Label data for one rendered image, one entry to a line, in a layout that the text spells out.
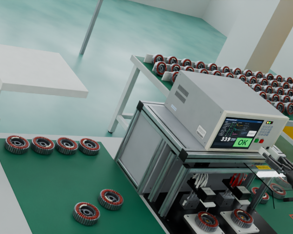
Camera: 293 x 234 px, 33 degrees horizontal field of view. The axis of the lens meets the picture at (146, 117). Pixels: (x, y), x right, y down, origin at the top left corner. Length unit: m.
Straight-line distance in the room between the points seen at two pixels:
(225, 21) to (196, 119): 7.75
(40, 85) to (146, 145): 0.66
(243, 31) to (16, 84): 4.71
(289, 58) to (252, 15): 2.64
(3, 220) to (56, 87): 0.55
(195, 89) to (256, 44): 3.91
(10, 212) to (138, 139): 0.74
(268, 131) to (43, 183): 1.08
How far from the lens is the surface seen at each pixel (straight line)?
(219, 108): 2.18
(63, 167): 2.36
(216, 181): 2.65
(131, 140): 2.46
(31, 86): 1.94
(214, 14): 10.22
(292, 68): 8.74
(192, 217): 2.36
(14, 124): 4.05
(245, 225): 2.49
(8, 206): 2.05
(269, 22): 6.13
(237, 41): 6.39
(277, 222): 2.79
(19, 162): 2.29
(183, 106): 2.36
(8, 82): 1.91
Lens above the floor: 2.04
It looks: 24 degrees down
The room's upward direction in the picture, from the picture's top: 24 degrees clockwise
